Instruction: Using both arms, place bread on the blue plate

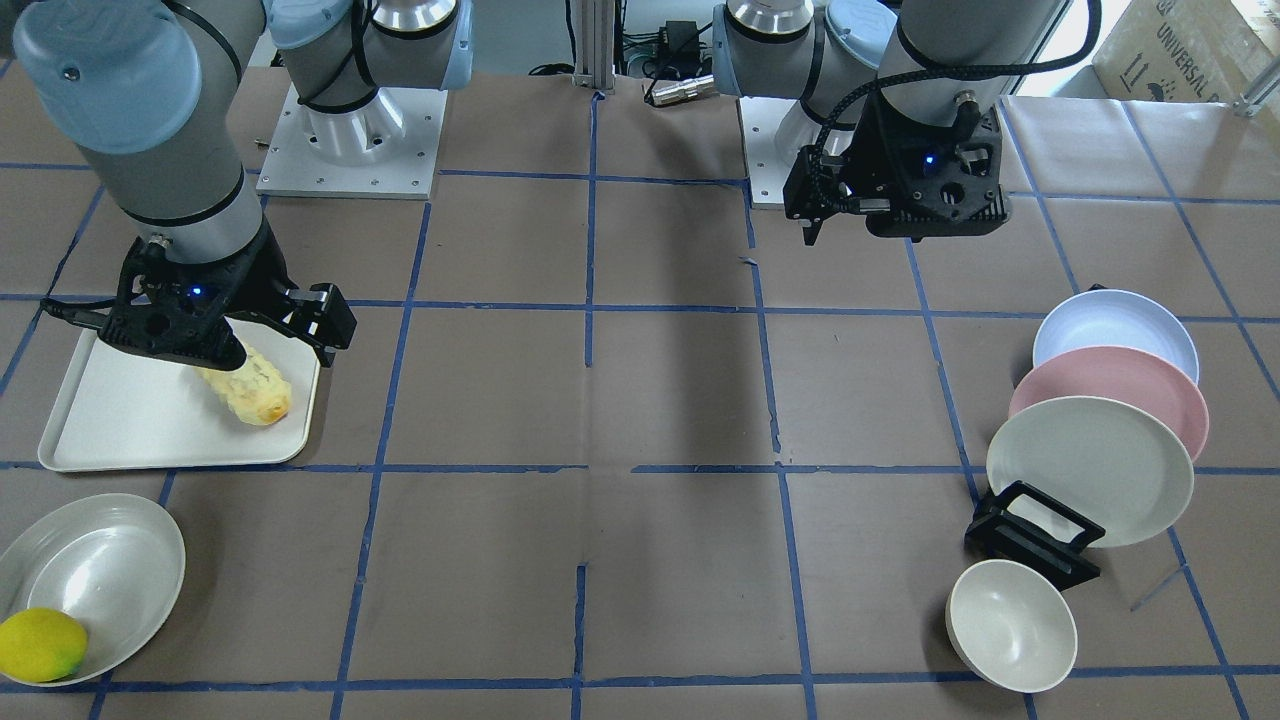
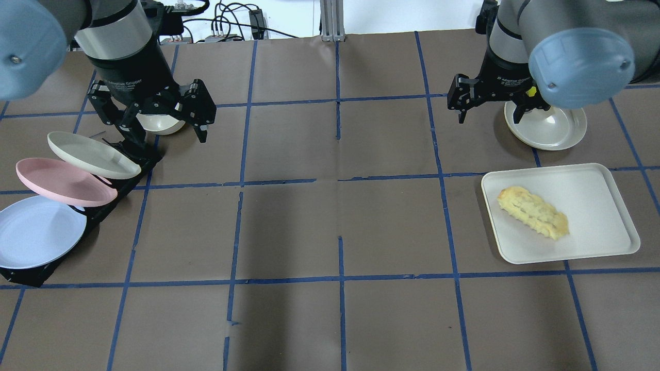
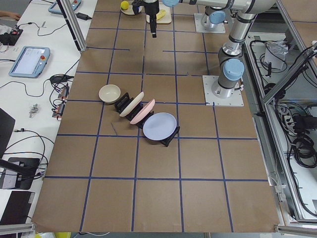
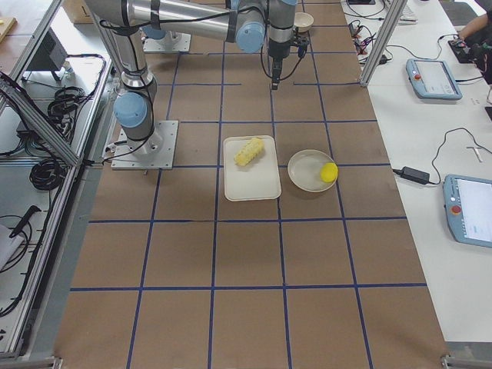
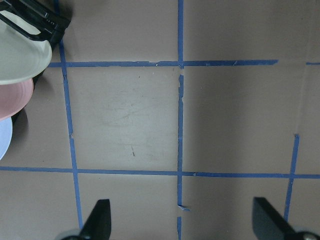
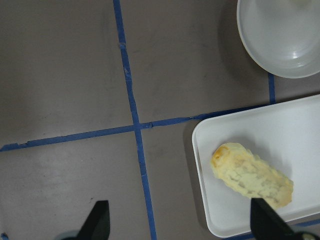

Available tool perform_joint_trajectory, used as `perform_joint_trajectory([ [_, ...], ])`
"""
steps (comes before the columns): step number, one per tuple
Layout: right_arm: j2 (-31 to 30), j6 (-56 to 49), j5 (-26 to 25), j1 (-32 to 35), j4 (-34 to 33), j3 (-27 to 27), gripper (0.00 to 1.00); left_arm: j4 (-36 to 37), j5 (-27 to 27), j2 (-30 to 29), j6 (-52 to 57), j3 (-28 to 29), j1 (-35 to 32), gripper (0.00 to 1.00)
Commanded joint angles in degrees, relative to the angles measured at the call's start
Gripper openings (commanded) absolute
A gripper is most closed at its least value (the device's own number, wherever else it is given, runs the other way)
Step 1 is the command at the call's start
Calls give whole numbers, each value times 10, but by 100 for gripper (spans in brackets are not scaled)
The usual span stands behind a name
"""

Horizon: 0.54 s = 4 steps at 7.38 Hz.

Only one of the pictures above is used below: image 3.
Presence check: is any near teach pendant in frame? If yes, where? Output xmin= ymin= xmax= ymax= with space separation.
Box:
xmin=8 ymin=46 xmax=51 ymax=78

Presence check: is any cream plate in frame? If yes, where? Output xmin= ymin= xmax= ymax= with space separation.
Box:
xmin=119 ymin=92 xmax=144 ymax=117

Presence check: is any aluminium frame post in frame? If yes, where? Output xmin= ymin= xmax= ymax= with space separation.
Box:
xmin=56 ymin=0 xmax=87 ymax=52

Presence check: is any pink plate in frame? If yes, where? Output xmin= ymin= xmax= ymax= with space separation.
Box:
xmin=130 ymin=99 xmax=156 ymax=124

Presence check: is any black power adapter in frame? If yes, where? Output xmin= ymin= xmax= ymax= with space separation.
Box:
xmin=75 ymin=12 xmax=92 ymax=20

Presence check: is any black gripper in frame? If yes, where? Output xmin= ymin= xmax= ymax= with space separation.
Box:
xmin=144 ymin=0 xmax=159 ymax=38

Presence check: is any teach pendant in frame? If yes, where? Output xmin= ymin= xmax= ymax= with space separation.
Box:
xmin=8 ymin=46 xmax=51 ymax=78
xmin=48 ymin=0 xmax=84 ymax=14

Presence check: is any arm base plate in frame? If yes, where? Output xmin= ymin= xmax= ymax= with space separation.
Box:
xmin=203 ymin=75 xmax=244 ymax=107
xmin=194 ymin=11 xmax=226 ymax=34

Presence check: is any black dish rack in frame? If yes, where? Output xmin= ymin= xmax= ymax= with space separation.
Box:
xmin=114 ymin=92 xmax=180 ymax=147

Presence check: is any bread piece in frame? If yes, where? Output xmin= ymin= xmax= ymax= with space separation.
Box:
xmin=156 ymin=9 xmax=166 ymax=20

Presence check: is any black monitor stand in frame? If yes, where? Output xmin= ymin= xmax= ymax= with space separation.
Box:
xmin=0 ymin=157 xmax=40 ymax=190

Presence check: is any cream oval dish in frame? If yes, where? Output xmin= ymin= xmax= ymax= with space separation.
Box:
xmin=120 ymin=1 xmax=143 ymax=15

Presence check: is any yellow lemon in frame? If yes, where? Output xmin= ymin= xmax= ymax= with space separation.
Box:
xmin=120 ymin=0 xmax=129 ymax=10

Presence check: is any cream bowl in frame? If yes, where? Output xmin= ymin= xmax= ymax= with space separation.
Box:
xmin=99 ymin=84 xmax=121 ymax=104

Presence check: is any blue plate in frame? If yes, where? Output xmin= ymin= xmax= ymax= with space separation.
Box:
xmin=143 ymin=113 xmax=177 ymax=141

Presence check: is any cream tray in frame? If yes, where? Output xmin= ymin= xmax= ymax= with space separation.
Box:
xmin=157 ymin=3 xmax=172 ymax=24

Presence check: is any far teach pendant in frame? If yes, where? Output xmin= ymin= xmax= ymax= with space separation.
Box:
xmin=48 ymin=0 xmax=84 ymax=14

